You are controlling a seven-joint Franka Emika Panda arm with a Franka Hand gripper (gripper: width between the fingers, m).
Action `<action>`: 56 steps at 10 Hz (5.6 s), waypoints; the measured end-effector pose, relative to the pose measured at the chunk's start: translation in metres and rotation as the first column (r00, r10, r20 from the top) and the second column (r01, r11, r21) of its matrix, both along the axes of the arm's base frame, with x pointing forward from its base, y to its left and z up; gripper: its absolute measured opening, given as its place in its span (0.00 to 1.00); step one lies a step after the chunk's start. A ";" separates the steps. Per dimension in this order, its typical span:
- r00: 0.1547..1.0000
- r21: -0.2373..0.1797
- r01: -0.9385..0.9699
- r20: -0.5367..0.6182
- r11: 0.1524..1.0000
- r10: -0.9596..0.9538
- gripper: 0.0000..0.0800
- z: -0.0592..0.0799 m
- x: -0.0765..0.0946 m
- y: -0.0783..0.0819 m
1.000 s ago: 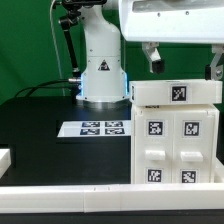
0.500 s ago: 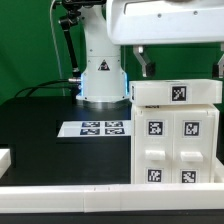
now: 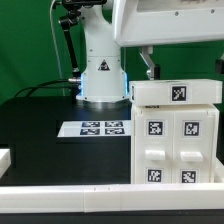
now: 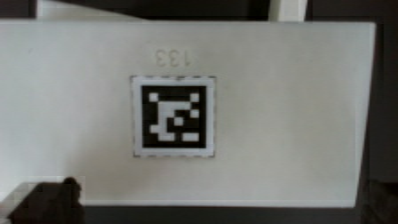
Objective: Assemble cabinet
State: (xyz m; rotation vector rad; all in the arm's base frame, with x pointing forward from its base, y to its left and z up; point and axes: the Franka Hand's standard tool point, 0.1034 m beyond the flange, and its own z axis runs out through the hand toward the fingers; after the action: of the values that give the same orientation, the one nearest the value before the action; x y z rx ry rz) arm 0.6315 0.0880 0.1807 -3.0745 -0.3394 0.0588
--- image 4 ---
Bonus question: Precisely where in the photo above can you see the white cabinet body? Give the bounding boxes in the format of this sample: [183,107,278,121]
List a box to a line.
[35,0,143,22]

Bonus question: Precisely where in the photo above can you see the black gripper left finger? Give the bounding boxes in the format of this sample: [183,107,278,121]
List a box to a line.
[0,177,85,224]

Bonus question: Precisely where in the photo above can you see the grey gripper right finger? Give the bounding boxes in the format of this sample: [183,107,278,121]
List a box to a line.
[360,180,398,224]

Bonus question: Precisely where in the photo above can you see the white cabinet top block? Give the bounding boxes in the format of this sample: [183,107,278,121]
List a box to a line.
[0,21,374,207]

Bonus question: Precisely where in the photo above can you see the white fence rail right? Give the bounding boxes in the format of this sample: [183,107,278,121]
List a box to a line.
[268,0,307,22]

